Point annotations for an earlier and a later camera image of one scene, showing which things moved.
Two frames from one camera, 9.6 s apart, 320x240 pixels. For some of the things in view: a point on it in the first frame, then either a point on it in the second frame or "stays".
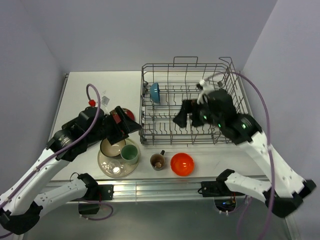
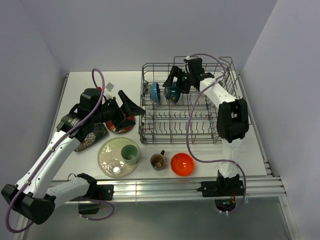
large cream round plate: (113, 166) stays
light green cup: (129, 153) stays
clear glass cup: (113, 166) stays
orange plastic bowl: (182, 164) stays
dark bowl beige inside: (111, 151) -> (172, 93)
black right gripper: (187, 106) -> (174, 72)
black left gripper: (121, 129) -> (128, 107)
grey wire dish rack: (163, 85) stays
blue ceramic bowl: (155, 92) stays
